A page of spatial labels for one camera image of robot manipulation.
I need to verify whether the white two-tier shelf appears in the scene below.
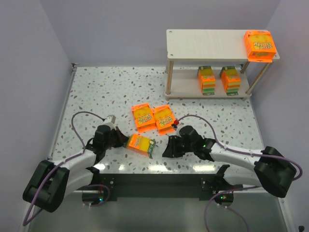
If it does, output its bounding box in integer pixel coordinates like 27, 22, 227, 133
165, 29, 271, 100

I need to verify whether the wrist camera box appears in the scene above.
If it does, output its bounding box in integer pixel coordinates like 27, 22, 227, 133
103, 115, 116, 128
171, 120, 179, 129

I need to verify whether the orange Scrub Daddy box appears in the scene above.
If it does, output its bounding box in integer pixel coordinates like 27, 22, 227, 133
244, 30, 277, 63
152, 105, 175, 135
131, 103, 156, 133

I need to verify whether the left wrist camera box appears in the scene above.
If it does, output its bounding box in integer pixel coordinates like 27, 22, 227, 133
103, 115, 116, 128

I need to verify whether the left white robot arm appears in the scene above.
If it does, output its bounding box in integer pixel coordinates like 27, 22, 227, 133
22, 125, 129, 213

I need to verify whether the multicolour sponge stack pack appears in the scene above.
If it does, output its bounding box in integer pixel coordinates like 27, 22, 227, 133
220, 66, 241, 96
124, 134, 156, 158
197, 66, 216, 95

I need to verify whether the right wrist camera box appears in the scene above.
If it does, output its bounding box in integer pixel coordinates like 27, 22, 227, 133
171, 120, 179, 129

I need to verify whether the left aluminium frame rail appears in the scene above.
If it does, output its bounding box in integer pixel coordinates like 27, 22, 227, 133
46, 63, 78, 160

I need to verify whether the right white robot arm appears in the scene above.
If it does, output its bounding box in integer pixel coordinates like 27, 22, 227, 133
162, 126, 296, 198

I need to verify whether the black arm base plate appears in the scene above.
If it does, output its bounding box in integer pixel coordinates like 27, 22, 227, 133
81, 173, 243, 203

